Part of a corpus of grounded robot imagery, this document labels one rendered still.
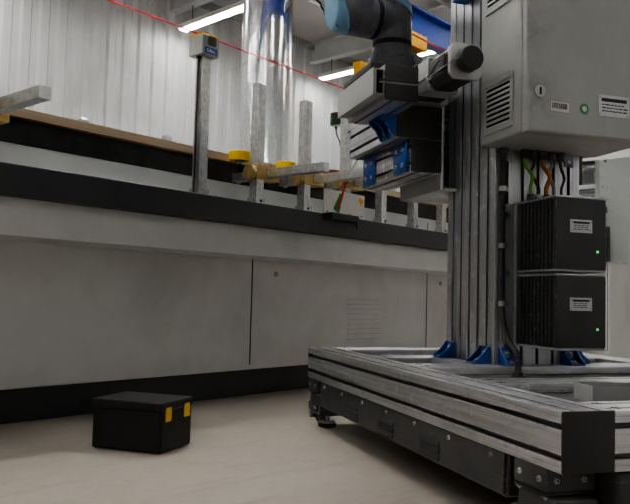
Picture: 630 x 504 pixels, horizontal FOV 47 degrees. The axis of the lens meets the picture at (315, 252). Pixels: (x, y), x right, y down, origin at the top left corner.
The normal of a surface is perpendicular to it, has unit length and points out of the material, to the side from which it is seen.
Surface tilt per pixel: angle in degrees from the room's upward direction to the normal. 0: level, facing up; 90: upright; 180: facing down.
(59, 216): 90
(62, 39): 90
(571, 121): 88
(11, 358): 90
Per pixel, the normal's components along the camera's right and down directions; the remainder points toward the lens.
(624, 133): 0.29, -0.05
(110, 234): 0.76, -0.02
